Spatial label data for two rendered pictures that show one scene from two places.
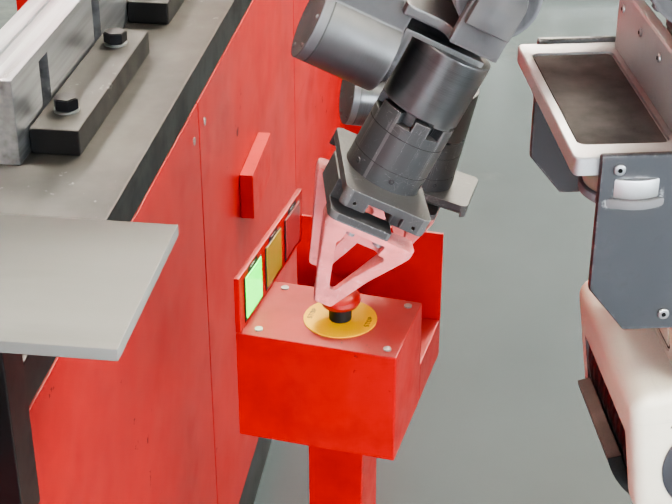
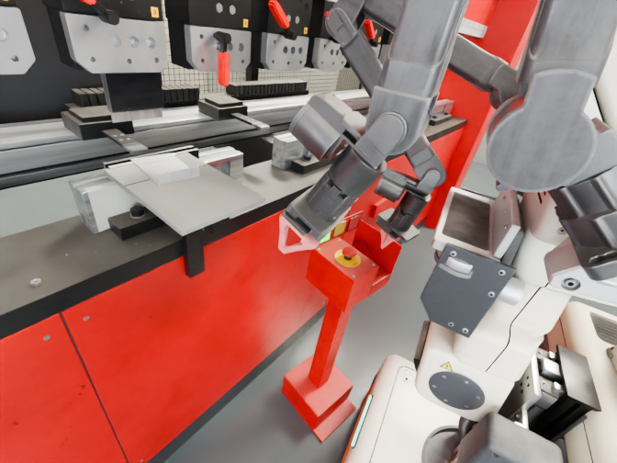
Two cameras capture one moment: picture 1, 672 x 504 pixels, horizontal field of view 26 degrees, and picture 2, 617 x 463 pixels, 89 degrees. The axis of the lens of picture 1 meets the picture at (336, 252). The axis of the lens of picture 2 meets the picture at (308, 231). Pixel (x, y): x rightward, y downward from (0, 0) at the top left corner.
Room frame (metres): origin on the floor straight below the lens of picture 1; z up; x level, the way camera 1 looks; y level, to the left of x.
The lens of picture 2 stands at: (0.56, -0.20, 1.30)
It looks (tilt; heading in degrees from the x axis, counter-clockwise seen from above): 34 degrees down; 26
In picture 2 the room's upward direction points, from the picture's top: 10 degrees clockwise
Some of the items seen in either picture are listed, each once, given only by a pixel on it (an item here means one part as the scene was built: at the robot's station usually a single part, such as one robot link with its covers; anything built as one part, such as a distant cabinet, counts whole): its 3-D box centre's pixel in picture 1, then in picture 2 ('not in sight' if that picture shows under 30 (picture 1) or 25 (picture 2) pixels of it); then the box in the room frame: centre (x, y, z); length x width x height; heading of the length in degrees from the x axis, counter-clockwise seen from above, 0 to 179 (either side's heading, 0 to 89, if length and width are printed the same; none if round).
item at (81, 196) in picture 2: not in sight; (172, 183); (1.00, 0.40, 0.92); 0.39 x 0.06 x 0.10; 172
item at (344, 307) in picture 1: (340, 308); (348, 254); (1.21, 0.00, 0.79); 0.04 x 0.04 x 0.04
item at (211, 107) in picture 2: not in sight; (238, 113); (1.35, 0.52, 1.01); 0.26 x 0.12 x 0.05; 82
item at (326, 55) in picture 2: not in sight; (325, 36); (1.51, 0.33, 1.26); 0.15 x 0.09 x 0.17; 172
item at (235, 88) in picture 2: not in sight; (270, 86); (1.76, 0.71, 1.02); 0.44 x 0.06 x 0.04; 172
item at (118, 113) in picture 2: not in sight; (135, 95); (0.94, 0.41, 1.13); 0.10 x 0.02 x 0.10; 172
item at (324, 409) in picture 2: not in sight; (320, 392); (1.25, -0.04, 0.06); 0.25 x 0.20 x 0.12; 74
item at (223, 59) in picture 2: not in sight; (221, 59); (1.09, 0.33, 1.20); 0.04 x 0.02 x 0.10; 82
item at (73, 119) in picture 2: not in sight; (112, 129); (0.97, 0.57, 1.01); 0.26 x 0.12 x 0.05; 82
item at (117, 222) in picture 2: not in sight; (181, 206); (0.97, 0.35, 0.89); 0.30 x 0.05 x 0.03; 172
